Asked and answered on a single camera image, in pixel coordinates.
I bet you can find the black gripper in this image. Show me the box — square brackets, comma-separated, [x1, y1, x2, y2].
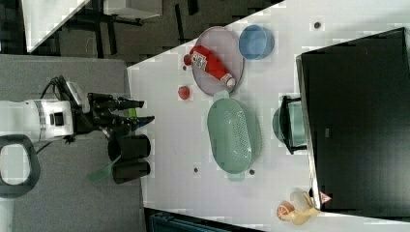
[66, 82, 155, 138]

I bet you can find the green oval strainer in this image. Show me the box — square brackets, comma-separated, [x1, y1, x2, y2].
[207, 91, 262, 182]

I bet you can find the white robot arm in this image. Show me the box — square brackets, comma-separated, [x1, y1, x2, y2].
[1, 77, 155, 143]

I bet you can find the green marker pen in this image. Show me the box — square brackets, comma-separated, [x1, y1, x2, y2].
[129, 108, 137, 117]

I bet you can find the black cylinder holder upper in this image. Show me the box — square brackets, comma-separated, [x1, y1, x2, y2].
[107, 134, 151, 160]

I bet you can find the black cylinder holder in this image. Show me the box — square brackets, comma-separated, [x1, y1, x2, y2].
[107, 134, 151, 160]
[112, 160, 151, 185]

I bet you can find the red strawberry on table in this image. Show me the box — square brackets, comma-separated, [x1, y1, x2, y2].
[178, 86, 190, 101]

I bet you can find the black cylinder holder lower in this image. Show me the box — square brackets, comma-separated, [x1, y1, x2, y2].
[112, 160, 151, 185]

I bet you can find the green flat spatula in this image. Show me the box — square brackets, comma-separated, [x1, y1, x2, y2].
[87, 157, 121, 184]

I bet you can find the red strawberry near plate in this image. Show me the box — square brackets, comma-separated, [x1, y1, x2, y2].
[183, 54, 191, 66]

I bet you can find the red ketchup bottle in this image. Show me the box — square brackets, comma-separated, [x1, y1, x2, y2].
[190, 45, 236, 88]

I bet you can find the grey round plate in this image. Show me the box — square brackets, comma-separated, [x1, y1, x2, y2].
[191, 26, 244, 96]

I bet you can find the blue bowl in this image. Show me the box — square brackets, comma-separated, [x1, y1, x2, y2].
[239, 24, 275, 60]

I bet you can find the green mug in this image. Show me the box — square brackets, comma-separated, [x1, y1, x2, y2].
[273, 96, 306, 151]

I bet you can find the orange slice toy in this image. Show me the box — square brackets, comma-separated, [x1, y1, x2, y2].
[277, 201, 294, 221]

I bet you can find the peeled banana toy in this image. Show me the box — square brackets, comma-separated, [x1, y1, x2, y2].
[282, 188, 320, 225]

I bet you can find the black toaster oven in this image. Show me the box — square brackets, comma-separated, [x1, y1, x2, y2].
[296, 28, 410, 221]

